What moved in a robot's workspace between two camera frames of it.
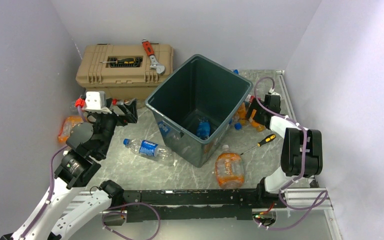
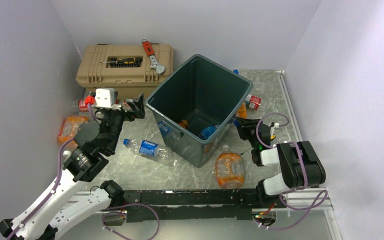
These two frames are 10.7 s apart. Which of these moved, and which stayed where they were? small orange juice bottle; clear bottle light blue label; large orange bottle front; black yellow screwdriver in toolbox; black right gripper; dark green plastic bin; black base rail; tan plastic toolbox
Moved: black right gripper; clear bottle light blue label; small orange juice bottle
Stayed: black yellow screwdriver in toolbox; dark green plastic bin; black base rail; tan plastic toolbox; large orange bottle front
